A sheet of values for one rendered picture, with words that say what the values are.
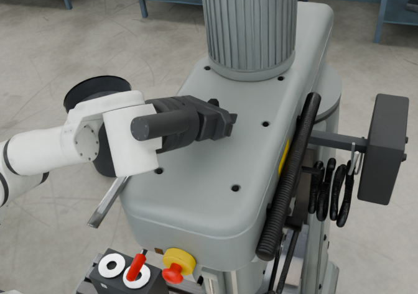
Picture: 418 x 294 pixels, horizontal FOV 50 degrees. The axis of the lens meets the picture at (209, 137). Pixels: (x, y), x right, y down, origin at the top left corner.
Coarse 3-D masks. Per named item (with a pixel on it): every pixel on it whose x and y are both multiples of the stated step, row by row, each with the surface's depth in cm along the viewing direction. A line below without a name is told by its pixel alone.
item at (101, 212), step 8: (128, 176) 81; (120, 184) 79; (112, 192) 78; (104, 200) 77; (112, 200) 77; (96, 208) 76; (104, 208) 76; (96, 216) 75; (104, 216) 75; (88, 224) 74; (96, 224) 74
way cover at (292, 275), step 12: (288, 240) 166; (300, 240) 164; (300, 252) 165; (300, 264) 166; (264, 276) 170; (276, 276) 169; (288, 276) 167; (300, 276) 166; (264, 288) 168; (276, 288) 168; (288, 288) 167
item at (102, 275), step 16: (112, 256) 155; (128, 256) 156; (96, 272) 152; (112, 272) 150; (144, 272) 149; (160, 272) 151; (96, 288) 157; (112, 288) 149; (128, 288) 147; (144, 288) 146; (160, 288) 154
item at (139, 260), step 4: (140, 252) 91; (144, 252) 91; (136, 256) 90; (140, 256) 90; (144, 256) 91; (136, 260) 89; (140, 260) 89; (144, 260) 90; (132, 264) 89; (136, 264) 89; (140, 264) 89; (132, 268) 88; (136, 268) 88; (140, 268) 89; (128, 272) 88; (132, 272) 88; (136, 272) 88; (128, 276) 87; (132, 276) 87; (136, 276) 88; (128, 280) 88; (132, 280) 88
